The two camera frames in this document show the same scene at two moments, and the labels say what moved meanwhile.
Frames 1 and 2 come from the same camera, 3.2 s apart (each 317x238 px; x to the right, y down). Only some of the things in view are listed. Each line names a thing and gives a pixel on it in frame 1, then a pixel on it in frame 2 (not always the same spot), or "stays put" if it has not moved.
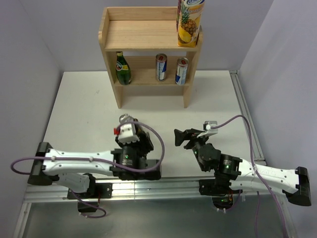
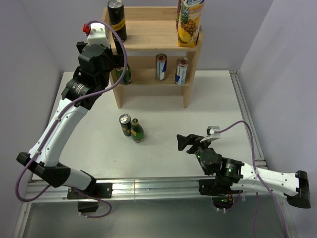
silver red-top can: (161, 67) stays put
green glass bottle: (123, 70) stays put
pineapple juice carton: (188, 22) stays put
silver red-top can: (181, 71) stays put
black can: (125, 118) → (117, 18)
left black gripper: (146, 146) → (117, 61)
